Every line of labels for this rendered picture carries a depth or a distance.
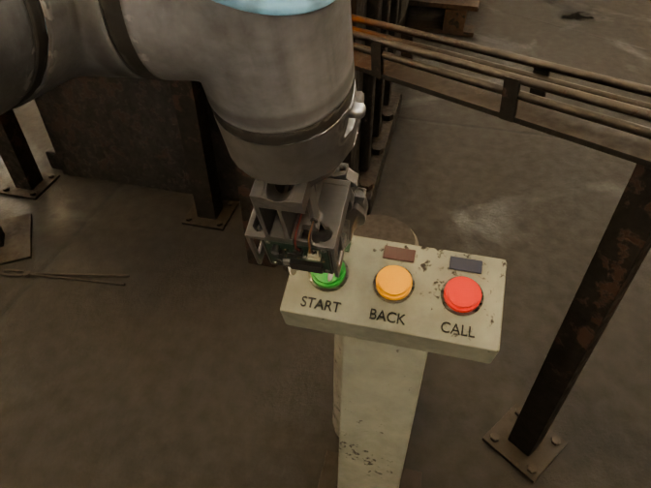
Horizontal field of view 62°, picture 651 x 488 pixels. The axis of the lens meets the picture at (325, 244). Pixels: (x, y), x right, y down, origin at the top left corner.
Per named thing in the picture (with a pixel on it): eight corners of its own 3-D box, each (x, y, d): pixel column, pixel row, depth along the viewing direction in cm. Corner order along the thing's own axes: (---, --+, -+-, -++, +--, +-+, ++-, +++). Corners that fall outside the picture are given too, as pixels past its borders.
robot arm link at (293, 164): (233, 30, 36) (378, 43, 34) (249, 83, 40) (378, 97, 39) (190, 136, 32) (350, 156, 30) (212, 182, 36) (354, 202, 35)
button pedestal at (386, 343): (314, 448, 109) (308, 212, 67) (434, 476, 105) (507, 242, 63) (293, 531, 98) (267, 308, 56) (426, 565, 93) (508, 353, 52)
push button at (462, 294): (445, 279, 61) (447, 272, 59) (480, 285, 60) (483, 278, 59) (440, 312, 59) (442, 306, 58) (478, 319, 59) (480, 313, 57)
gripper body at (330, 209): (256, 266, 46) (219, 189, 36) (281, 184, 50) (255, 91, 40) (343, 281, 45) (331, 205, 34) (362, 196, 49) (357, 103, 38)
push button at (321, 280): (316, 257, 64) (314, 250, 62) (349, 262, 63) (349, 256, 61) (308, 288, 62) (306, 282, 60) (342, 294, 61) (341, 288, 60)
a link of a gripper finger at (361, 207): (317, 237, 52) (307, 188, 45) (322, 222, 53) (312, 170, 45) (365, 245, 51) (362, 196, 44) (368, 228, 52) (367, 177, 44)
